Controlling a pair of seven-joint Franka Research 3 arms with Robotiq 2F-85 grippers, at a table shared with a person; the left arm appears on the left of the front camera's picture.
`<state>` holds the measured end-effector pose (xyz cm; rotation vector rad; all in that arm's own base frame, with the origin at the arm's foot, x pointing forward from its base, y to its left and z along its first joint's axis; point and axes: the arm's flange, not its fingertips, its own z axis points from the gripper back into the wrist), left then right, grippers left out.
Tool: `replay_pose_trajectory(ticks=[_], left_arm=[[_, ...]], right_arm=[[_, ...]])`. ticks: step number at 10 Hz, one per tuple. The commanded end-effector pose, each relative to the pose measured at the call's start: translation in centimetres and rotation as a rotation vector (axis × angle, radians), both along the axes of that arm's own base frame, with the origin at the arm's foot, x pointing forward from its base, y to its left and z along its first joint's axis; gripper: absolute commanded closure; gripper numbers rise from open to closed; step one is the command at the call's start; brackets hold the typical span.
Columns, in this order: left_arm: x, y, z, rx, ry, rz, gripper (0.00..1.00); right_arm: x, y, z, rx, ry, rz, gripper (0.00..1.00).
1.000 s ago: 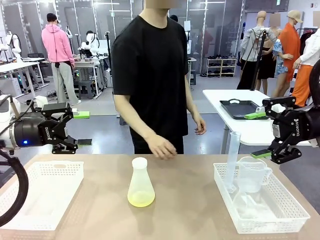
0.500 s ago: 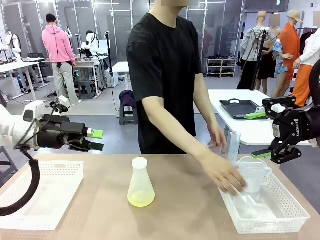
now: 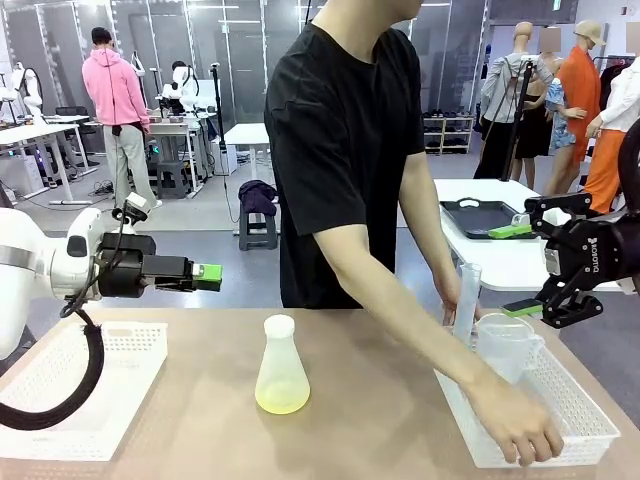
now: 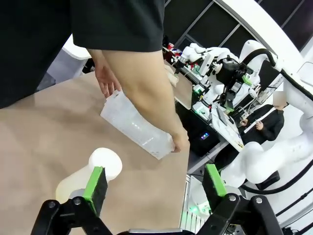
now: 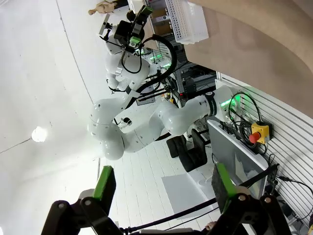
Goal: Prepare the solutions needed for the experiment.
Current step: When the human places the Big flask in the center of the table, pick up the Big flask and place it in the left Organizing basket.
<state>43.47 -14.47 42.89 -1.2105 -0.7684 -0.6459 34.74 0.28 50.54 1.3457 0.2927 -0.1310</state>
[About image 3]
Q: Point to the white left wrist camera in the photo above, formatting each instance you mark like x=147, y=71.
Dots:
x=136, y=206

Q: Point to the white side table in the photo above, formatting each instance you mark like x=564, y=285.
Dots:
x=500, y=265

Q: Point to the small white standing table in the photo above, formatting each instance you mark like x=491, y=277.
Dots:
x=247, y=134

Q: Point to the long white desk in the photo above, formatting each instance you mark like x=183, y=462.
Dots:
x=30, y=132

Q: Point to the clear plastic graduated cylinder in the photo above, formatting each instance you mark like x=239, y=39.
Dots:
x=467, y=300

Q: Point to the person's right forearm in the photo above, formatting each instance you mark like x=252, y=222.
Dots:
x=410, y=325

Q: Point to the mannequin in black dress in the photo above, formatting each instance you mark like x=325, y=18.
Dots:
x=532, y=125

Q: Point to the white round flask cap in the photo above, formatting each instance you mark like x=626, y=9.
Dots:
x=279, y=325

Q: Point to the mannequin in blue floral dress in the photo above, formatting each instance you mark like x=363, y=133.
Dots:
x=562, y=125

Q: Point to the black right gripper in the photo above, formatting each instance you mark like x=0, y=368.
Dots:
x=600, y=250

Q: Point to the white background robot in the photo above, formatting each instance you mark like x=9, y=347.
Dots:
x=32, y=95
x=187, y=87

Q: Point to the mannequin in orange with hat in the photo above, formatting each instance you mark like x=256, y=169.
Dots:
x=582, y=85

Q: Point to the person's left forearm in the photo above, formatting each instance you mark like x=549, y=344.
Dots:
x=436, y=255

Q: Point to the frosted plastic conical flask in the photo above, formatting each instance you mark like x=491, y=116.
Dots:
x=282, y=380

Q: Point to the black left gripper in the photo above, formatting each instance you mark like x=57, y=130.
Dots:
x=122, y=265

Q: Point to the person's left hand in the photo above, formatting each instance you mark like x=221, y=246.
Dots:
x=450, y=305

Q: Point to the black plastic tray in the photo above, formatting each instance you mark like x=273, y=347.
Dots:
x=475, y=215

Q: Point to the black pole stand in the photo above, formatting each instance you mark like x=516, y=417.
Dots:
x=218, y=115

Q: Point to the mannequin in grey jacket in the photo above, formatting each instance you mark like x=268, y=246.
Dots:
x=500, y=85

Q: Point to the white perforated plastic basket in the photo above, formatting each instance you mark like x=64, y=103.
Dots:
x=585, y=415
x=125, y=350

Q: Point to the grey plastic step stool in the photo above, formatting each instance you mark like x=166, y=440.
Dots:
x=257, y=240
x=172, y=180

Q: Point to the mannequin with orange trousers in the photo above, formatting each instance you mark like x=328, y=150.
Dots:
x=607, y=160

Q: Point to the person in pink hoodie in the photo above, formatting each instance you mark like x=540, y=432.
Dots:
x=112, y=85

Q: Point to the wooden shoe rack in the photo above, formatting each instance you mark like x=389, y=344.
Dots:
x=447, y=135

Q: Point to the person's right hand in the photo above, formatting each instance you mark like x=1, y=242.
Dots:
x=520, y=430

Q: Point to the dark purple cloth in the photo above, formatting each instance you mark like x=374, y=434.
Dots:
x=257, y=195

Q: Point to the person in black t-shirt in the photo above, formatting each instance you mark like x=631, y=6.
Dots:
x=340, y=125

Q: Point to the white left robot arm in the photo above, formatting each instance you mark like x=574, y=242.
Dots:
x=20, y=280

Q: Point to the white equipment workbench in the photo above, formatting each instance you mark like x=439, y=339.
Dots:
x=172, y=127

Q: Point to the black office chair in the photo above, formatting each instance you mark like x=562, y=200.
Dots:
x=75, y=112

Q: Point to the black tripod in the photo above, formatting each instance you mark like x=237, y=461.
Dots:
x=520, y=100

